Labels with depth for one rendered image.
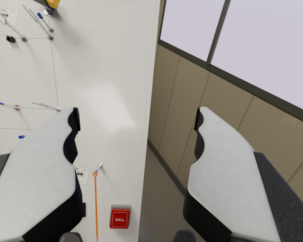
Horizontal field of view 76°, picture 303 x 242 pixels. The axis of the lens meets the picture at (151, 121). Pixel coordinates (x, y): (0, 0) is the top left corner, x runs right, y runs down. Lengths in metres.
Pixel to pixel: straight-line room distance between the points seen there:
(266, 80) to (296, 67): 0.15
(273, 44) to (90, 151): 1.06
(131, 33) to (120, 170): 0.42
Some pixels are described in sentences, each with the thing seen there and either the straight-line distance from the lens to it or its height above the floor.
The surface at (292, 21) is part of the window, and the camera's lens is 1.25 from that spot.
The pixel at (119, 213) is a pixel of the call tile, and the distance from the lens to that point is 0.60.
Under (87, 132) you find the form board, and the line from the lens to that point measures 0.60.
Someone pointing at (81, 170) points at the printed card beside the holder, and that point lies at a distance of 0.61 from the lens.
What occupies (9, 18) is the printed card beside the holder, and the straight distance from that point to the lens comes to 0.74.
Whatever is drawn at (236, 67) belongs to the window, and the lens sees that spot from 1.39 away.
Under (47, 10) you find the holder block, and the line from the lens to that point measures 0.72.
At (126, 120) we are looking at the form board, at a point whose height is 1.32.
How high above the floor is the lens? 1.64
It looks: 32 degrees down
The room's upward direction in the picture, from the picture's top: 10 degrees clockwise
